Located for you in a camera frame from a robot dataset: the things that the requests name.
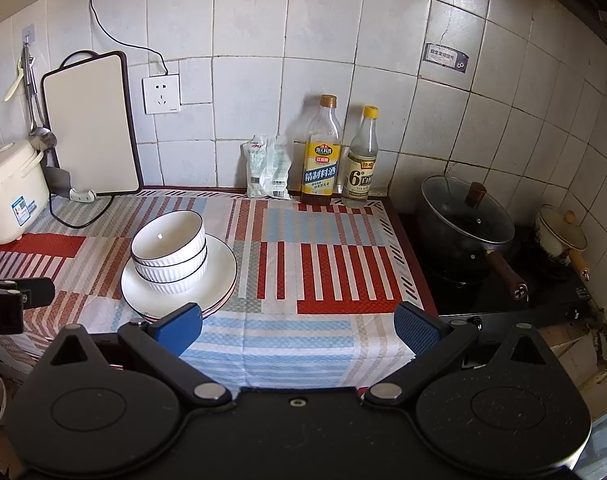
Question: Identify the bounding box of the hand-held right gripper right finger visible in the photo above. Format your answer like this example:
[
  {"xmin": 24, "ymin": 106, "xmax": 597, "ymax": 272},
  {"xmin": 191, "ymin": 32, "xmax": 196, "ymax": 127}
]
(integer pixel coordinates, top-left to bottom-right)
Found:
[{"xmin": 361, "ymin": 302, "xmax": 559, "ymax": 406}]

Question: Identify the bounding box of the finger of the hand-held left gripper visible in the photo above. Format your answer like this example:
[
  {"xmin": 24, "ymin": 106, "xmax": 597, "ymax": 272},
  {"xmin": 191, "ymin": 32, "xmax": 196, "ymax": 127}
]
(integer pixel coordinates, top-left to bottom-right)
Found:
[{"xmin": 0, "ymin": 277, "xmax": 55, "ymax": 308}]

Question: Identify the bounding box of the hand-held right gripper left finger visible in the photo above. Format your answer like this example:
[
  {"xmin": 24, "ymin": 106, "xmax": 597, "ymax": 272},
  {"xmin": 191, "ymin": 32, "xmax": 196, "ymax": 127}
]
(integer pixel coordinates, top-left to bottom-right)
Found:
[{"xmin": 36, "ymin": 302, "xmax": 233, "ymax": 406}]

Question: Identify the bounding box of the white ribbed bowl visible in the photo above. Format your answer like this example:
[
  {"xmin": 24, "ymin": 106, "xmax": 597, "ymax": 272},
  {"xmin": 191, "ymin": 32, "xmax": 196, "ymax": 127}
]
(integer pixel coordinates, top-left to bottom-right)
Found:
[
  {"xmin": 130, "ymin": 210, "xmax": 206, "ymax": 267},
  {"xmin": 136, "ymin": 259, "xmax": 209, "ymax": 295},
  {"xmin": 132, "ymin": 246, "xmax": 208, "ymax": 283}
]

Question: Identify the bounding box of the white sun print plate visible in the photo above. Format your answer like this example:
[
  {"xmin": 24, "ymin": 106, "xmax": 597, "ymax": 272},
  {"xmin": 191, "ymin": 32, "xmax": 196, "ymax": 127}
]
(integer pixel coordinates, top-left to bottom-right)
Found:
[{"xmin": 120, "ymin": 232, "xmax": 238, "ymax": 318}]

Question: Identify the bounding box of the black gas stove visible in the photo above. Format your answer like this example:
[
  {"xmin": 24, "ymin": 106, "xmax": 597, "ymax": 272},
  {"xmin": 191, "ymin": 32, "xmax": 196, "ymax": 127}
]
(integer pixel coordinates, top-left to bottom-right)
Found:
[{"xmin": 398, "ymin": 210, "xmax": 591, "ymax": 336}]

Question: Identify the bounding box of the striped checked tablecloth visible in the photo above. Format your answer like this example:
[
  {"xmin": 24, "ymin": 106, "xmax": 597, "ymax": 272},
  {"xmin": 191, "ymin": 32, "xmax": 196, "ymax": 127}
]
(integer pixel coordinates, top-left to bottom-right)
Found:
[{"xmin": 0, "ymin": 187, "xmax": 427, "ymax": 391}]

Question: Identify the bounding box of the black pot with glass lid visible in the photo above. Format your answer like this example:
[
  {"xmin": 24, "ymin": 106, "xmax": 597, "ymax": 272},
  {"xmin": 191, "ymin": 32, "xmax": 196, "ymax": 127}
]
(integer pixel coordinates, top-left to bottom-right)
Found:
[{"xmin": 417, "ymin": 175, "xmax": 529, "ymax": 303}]

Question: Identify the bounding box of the white rice cooker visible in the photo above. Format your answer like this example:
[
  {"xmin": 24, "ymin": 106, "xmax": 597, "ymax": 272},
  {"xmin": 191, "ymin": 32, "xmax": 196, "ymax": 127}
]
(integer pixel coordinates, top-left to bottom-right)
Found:
[{"xmin": 0, "ymin": 141, "xmax": 51, "ymax": 246}]

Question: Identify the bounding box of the grey metal cleaver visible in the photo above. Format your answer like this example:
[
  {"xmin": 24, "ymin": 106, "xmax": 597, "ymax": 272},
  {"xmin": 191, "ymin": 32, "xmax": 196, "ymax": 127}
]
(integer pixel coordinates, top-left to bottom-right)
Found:
[{"xmin": 46, "ymin": 165, "xmax": 74, "ymax": 198}]

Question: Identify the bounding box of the metal ladle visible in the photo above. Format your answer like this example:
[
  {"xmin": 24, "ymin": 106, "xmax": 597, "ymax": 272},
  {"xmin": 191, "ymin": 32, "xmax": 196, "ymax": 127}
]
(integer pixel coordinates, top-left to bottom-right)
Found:
[{"xmin": 23, "ymin": 45, "xmax": 58, "ymax": 151}]

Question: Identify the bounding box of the clear vinegar bottle yellow cap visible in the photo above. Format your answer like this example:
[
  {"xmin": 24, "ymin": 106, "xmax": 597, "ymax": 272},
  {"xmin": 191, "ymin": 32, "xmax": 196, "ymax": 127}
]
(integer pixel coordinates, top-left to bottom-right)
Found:
[{"xmin": 342, "ymin": 105, "xmax": 380, "ymax": 208}]

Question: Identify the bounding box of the cream enamel pot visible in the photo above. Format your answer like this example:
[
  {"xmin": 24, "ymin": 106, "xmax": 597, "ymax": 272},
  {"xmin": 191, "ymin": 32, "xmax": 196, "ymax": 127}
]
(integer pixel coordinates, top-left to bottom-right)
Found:
[{"xmin": 535, "ymin": 204, "xmax": 591, "ymax": 281}]

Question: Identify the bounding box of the white cutting board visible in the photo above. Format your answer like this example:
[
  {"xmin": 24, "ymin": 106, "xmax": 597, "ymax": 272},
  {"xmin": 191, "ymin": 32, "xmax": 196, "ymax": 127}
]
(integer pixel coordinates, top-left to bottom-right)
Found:
[{"xmin": 40, "ymin": 51, "xmax": 143, "ymax": 196}]

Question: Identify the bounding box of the white seasoning packet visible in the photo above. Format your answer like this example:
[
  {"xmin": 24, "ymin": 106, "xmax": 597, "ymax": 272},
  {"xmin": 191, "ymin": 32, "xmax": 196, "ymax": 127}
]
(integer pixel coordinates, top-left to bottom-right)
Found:
[
  {"xmin": 241, "ymin": 134, "xmax": 271, "ymax": 198},
  {"xmin": 266, "ymin": 135, "xmax": 291, "ymax": 200}
]

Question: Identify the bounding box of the cooking wine bottle yellow label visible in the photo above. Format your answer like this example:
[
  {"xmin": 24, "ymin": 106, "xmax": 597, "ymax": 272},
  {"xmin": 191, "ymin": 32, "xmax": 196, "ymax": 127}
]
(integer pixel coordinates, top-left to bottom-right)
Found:
[{"xmin": 300, "ymin": 94, "xmax": 343, "ymax": 206}]

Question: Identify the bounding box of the white rice spoon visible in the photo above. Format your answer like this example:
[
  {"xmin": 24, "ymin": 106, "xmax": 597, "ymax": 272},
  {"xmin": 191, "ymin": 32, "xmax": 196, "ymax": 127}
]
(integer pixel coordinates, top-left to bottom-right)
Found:
[{"xmin": 4, "ymin": 57, "xmax": 34, "ymax": 102}]

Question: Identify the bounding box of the black rice cooker cable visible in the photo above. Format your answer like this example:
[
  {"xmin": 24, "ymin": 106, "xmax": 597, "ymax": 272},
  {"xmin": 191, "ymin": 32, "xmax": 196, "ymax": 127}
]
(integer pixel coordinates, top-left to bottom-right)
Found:
[{"xmin": 48, "ymin": 195, "xmax": 115, "ymax": 230}]

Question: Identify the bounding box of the white wall socket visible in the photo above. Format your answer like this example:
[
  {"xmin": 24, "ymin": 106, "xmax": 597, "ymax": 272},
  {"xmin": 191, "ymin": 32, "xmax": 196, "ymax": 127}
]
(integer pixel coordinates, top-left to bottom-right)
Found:
[{"xmin": 142, "ymin": 74, "xmax": 182, "ymax": 115}]

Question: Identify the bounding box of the blue wall sticker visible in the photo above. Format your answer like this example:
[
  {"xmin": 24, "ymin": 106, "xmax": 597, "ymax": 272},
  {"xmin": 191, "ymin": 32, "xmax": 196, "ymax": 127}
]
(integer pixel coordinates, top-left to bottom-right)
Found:
[{"xmin": 423, "ymin": 42, "xmax": 469, "ymax": 75}]

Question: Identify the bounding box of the black wall power cable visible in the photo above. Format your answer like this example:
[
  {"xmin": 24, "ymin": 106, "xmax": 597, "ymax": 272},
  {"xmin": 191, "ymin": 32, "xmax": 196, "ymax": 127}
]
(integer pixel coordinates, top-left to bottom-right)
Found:
[{"xmin": 90, "ymin": 0, "xmax": 170, "ymax": 77}]

